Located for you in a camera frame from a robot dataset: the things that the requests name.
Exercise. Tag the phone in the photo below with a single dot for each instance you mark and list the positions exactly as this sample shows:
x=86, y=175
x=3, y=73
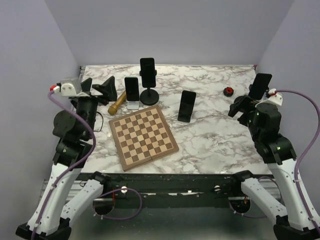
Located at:
x=148, y=72
x=187, y=101
x=259, y=86
x=132, y=89

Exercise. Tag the black red knob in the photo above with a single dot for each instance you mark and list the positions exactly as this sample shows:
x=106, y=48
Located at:
x=228, y=91

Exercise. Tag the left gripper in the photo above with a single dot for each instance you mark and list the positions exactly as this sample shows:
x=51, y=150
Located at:
x=108, y=88

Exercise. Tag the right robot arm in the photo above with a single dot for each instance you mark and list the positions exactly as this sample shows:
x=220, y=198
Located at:
x=294, y=218

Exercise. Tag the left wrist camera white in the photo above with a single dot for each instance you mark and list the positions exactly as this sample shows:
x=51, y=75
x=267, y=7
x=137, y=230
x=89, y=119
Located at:
x=68, y=87

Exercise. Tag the black folding phone stand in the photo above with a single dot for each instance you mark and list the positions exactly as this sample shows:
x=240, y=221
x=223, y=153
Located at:
x=184, y=116

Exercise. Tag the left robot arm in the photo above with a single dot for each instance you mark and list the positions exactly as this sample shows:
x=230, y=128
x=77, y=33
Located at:
x=74, y=126

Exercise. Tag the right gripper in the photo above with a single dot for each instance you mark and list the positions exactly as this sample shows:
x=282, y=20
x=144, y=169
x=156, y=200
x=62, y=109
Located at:
x=246, y=103

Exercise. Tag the wooden chessboard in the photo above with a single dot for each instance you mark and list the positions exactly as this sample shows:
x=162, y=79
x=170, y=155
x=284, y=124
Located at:
x=142, y=137

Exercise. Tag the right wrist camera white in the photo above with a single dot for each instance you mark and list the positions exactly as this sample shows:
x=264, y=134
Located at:
x=273, y=97

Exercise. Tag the black tall round-base stand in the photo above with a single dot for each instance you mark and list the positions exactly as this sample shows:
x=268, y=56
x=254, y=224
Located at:
x=149, y=96

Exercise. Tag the black right round-base stand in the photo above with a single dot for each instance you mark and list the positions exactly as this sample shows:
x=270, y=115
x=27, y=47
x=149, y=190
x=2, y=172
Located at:
x=237, y=99

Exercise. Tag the white phone stand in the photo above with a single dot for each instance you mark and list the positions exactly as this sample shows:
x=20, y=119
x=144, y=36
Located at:
x=133, y=105

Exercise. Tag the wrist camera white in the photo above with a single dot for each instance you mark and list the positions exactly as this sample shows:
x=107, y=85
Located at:
x=68, y=87
x=273, y=97

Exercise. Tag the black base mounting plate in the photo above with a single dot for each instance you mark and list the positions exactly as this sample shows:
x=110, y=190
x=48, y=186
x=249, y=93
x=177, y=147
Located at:
x=175, y=190

